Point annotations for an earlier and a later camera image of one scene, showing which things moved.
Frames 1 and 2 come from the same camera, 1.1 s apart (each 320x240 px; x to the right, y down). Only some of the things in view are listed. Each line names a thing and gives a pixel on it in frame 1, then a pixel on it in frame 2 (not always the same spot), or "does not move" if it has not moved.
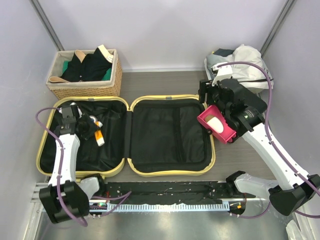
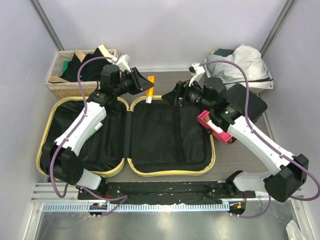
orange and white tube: [98, 134] → [149, 92]
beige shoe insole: [56, 79] does not move
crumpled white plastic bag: [293, 231] does not move
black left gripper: [85, 117] → [140, 84]
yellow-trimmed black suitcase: [153, 135] does not move
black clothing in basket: [94, 67] does not move
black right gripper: [202, 91] → [172, 98]
